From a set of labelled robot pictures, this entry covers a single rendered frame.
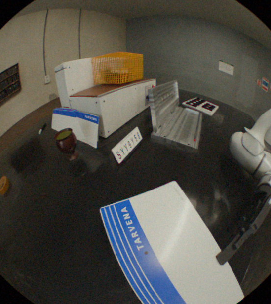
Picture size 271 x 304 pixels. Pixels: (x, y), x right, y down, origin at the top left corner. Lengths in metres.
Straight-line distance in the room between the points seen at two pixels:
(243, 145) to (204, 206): 0.24
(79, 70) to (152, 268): 0.74
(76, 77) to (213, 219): 0.79
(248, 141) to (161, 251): 0.40
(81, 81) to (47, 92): 1.39
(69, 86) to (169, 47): 2.62
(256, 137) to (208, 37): 2.72
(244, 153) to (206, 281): 0.38
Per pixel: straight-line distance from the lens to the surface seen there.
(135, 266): 0.20
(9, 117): 1.91
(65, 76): 0.63
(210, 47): 2.95
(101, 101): 0.46
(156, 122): 0.48
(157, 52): 3.07
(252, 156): 0.45
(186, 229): 0.22
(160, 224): 0.21
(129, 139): 0.43
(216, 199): 0.40
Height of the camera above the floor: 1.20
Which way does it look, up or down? 42 degrees down
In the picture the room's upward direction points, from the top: 1 degrees counter-clockwise
